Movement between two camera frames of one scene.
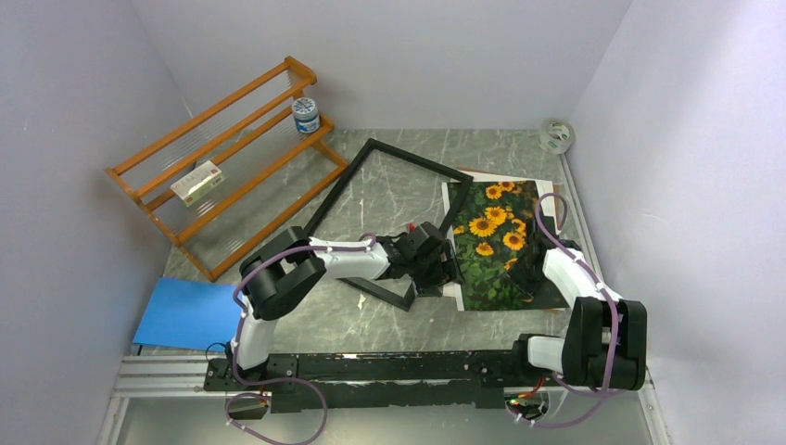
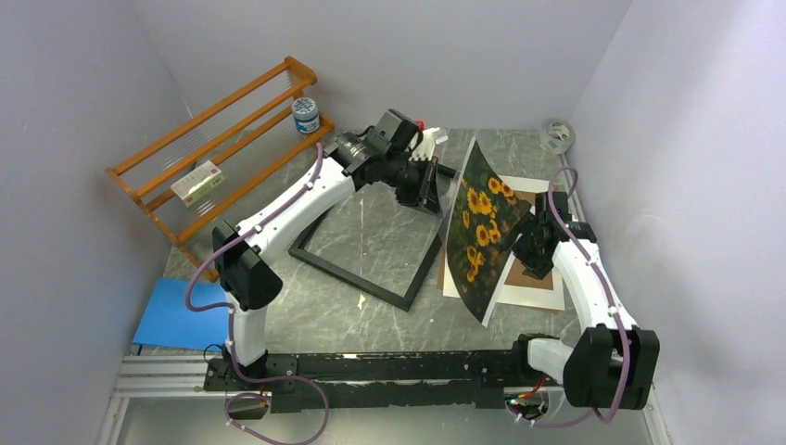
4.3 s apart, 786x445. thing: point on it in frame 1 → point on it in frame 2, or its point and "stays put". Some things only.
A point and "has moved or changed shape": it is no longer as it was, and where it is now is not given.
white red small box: [198, 183] stays put
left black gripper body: [429, 272] → [403, 175]
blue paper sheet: [190, 314] stays put
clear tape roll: [557, 136] stays put
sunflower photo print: [492, 236] has moved or changed shape
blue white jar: [307, 117] stays put
